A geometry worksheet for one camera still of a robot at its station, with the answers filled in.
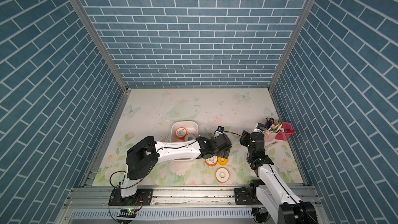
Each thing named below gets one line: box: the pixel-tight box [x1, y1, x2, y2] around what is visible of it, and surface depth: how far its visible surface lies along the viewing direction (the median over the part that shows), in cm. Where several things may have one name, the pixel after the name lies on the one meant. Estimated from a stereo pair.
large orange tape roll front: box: [215, 166, 230, 184], surface depth 81 cm
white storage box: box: [170, 120, 199, 143], surface depth 96 cm
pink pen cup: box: [263, 117, 283, 143], surface depth 88 cm
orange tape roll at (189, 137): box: [184, 133, 196, 142], surface depth 95 cm
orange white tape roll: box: [205, 155, 218, 167], surface depth 84 cm
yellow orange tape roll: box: [217, 156, 229, 166], surface depth 86 cm
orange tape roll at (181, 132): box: [175, 126, 188, 140], surface depth 96 cm
